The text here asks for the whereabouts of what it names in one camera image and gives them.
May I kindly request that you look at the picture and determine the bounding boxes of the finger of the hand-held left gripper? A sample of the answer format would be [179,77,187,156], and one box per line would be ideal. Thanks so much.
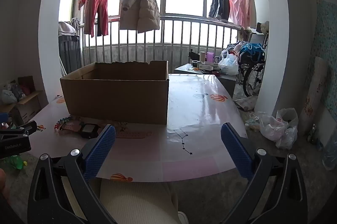
[0,121,37,138]

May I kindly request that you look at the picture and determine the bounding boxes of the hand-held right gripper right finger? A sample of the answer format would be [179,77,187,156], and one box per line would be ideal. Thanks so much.
[221,122,308,224]

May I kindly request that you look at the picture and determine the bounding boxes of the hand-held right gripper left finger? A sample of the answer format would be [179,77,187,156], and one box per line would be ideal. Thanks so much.
[28,124,118,224]

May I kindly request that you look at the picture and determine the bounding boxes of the pink strap smartwatch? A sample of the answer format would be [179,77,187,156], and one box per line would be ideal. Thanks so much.
[61,121,152,139]

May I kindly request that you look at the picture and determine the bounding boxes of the colourful beaded bracelet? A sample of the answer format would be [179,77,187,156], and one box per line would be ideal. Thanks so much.
[54,115,73,132]

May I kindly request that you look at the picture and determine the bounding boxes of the brown cardboard box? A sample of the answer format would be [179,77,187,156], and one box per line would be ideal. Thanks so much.
[60,61,169,125]

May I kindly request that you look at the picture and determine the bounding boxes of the person's left hand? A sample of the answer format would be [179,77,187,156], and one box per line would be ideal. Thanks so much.
[0,169,7,195]

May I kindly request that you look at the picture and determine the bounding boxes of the green plastic toy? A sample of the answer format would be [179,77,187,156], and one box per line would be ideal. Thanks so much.
[5,155,28,170]

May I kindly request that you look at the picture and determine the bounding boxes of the open printed cardboard box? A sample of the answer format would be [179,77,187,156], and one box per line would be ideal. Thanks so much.
[0,76,49,126]

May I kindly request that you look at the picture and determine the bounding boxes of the pale plastic bag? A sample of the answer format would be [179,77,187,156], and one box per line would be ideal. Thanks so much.
[1,89,17,104]

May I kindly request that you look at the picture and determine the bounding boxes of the plastic bags on floor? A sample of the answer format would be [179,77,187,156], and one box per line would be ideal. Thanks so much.
[259,108,299,149]

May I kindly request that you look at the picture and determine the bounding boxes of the pink printed tablecloth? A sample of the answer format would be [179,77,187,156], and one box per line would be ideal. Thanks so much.
[26,74,248,183]

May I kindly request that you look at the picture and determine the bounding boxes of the dark side table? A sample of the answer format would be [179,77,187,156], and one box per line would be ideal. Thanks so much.
[174,63,237,98]

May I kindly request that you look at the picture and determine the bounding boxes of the wheelchair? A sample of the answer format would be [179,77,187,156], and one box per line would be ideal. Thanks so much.
[238,31,269,97]

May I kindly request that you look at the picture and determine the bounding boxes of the dark grey cabinet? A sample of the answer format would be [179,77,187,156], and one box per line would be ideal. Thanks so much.
[58,34,83,75]

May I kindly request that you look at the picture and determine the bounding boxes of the flat cardboard packet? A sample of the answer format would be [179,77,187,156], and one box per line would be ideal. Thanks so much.
[197,62,219,72]

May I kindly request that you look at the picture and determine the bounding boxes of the blue garment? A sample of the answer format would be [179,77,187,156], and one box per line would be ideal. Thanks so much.
[239,43,265,61]

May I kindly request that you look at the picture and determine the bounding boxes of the folded cloth on cabinet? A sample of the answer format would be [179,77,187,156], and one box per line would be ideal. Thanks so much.
[58,20,80,35]

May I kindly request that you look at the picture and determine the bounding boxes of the beige hat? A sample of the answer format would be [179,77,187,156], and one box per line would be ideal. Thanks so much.
[255,21,269,34]

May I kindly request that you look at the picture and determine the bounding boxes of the metal balcony railing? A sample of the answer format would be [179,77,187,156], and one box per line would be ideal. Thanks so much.
[80,16,244,66]

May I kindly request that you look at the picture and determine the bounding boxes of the pink hanging shirt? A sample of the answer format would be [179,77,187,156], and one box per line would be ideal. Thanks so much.
[229,0,257,29]

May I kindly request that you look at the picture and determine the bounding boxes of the red hanging garment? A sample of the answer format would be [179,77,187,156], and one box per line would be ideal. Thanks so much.
[84,0,109,38]

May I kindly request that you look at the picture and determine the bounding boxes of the beige puffer coat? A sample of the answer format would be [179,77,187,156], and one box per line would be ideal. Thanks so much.
[119,0,160,33]

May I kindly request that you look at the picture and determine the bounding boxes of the dark hanging jacket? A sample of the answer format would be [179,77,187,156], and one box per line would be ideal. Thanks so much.
[208,0,230,21]

